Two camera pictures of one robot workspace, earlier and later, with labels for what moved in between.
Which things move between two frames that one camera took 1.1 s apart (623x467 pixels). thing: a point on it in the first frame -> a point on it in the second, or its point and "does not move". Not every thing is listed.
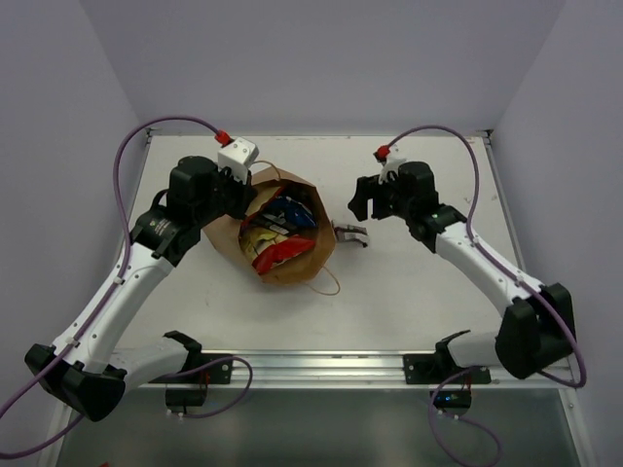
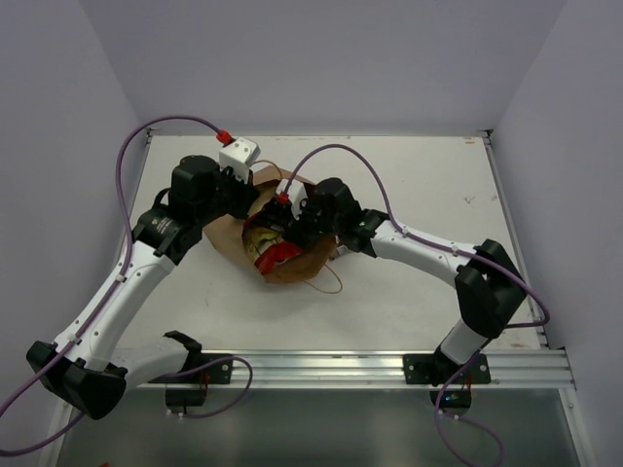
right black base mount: (434, 369) does not move
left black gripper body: (238, 193) does not move
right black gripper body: (395, 205) -> (312, 224)
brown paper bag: (226, 232) does not move
